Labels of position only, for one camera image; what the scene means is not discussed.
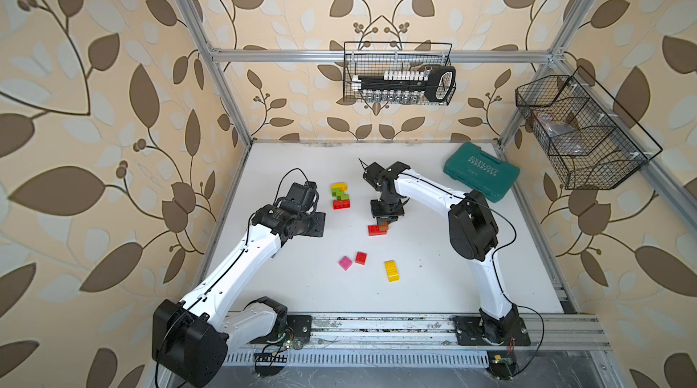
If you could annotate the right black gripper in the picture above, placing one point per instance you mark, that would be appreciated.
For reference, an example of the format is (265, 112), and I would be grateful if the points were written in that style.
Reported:
(397, 212)

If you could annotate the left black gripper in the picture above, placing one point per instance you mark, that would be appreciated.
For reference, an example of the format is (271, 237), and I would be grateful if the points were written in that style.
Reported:
(318, 227)

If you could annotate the long red lego front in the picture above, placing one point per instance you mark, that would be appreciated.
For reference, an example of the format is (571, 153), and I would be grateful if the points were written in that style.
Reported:
(375, 230)

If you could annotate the yellow lego brick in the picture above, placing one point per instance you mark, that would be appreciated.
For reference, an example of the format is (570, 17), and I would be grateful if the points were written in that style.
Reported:
(391, 271)
(339, 186)

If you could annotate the small red lego brick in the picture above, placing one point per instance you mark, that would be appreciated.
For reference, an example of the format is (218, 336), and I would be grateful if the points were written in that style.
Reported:
(361, 258)

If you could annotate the pink lego brick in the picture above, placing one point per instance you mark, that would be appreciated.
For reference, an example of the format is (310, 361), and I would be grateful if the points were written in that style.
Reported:
(345, 263)

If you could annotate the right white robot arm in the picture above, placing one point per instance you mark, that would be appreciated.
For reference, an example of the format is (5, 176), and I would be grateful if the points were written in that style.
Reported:
(472, 231)

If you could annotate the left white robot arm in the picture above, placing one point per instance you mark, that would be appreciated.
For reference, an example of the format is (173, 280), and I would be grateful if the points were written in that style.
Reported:
(192, 338)

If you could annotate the red long lego brick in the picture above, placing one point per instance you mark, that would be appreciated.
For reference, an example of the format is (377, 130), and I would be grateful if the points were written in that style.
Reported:
(341, 204)

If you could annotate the green plastic tool case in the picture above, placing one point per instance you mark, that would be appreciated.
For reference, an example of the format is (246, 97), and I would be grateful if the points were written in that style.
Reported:
(481, 171)

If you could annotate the black socket set holder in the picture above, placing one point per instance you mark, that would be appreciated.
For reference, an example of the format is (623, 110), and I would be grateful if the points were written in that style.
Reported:
(434, 85)

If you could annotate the left circuit board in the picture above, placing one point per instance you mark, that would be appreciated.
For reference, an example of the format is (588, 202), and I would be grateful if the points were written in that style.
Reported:
(272, 358)

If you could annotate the circuit board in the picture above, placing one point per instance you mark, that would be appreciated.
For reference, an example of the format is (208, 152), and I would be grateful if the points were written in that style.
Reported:
(502, 367)
(272, 358)

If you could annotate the clear plastic bag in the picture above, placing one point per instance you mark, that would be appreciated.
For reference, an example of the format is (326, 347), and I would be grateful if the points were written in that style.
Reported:
(564, 138)

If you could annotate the right circuit board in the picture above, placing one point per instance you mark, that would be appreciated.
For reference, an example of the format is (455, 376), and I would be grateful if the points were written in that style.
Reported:
(502, 367)

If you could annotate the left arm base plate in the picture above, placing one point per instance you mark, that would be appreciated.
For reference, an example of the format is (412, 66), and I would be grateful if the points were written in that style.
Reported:
(293, 328)

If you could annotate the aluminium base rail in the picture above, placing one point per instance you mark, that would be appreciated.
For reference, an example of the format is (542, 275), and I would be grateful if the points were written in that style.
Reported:
(423, 341)

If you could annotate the back wall wire basket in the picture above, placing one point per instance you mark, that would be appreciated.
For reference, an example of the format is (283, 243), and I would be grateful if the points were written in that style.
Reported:
(375, 57)

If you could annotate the wall wire basket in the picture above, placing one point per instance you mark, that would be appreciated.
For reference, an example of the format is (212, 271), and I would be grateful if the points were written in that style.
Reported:
(375, 57)
(591, 138)

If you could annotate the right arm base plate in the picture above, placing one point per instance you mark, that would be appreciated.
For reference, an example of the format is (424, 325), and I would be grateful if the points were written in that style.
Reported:
(483, 330)

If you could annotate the right wall wire basket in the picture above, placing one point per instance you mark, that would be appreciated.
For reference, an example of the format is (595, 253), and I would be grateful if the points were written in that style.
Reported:
(591, 138)

